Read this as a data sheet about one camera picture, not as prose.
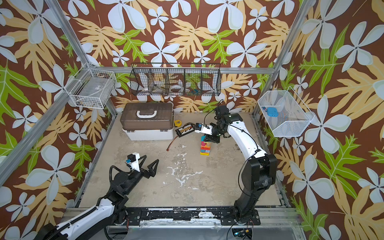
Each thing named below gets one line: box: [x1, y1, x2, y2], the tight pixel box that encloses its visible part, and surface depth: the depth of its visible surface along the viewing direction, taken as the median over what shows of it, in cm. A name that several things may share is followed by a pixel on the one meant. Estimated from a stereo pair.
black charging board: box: [175, 122, 196, 138], surface depth 110 cm
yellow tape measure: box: [174, 119, 182, 127], surface depth 113 cm
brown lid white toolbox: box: [120, 102, 174, 141], surface depth 95 cm
